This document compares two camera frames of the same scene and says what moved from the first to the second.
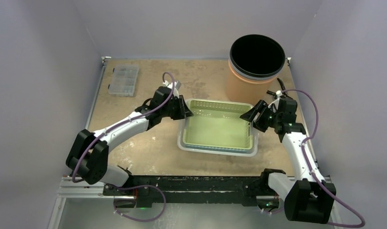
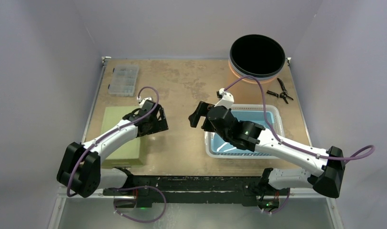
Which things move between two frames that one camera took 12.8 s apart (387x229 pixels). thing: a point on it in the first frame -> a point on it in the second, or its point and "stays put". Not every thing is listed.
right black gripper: (261, 114) -> (200, 114)
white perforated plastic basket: (239, 102) -> (217, 147)
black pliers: (279, 93) stays put
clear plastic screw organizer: (123, 80) stays put
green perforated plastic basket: (217, 125) -> (129, 154)
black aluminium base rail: (253, 190) stays put
